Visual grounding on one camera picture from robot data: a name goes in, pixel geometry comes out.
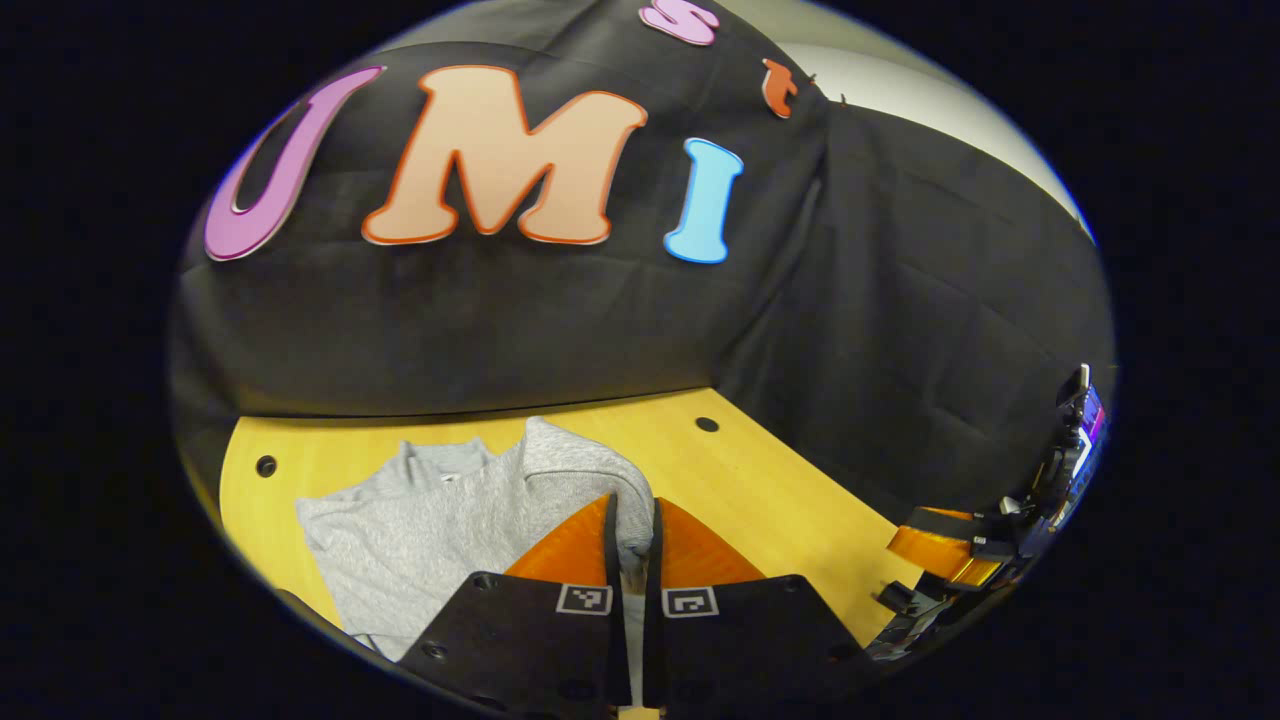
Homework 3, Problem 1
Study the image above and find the grey sweatshirt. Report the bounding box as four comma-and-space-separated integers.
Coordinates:
296, 416, 657, 703

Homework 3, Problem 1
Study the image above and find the black backdrop cloth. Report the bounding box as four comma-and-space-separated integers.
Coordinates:
170, 0, 1116, 526

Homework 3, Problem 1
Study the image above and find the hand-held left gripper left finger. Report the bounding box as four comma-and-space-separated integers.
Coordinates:
400, 493, 633, 717

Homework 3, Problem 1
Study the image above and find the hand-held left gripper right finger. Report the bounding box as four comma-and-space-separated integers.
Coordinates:
643, 497, 881, 711

